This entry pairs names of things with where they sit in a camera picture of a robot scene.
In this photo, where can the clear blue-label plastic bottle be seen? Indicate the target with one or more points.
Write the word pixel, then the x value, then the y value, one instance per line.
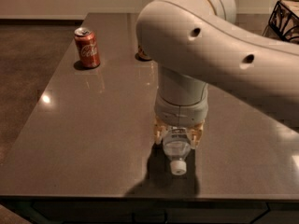
pixel 177 146

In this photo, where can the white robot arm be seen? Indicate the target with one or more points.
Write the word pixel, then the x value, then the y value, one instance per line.
pixel 196 44

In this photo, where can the gold Coca-Cola can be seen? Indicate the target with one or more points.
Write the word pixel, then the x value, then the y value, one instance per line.
pixel 143 55

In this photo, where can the red Coca-Cola can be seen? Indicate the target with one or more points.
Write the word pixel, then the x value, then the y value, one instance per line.
pixel 86 43

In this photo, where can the black wire basket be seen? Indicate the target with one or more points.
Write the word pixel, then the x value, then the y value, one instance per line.
pixel 284 20

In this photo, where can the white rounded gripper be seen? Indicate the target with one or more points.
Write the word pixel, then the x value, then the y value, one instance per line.
pixel 179 113

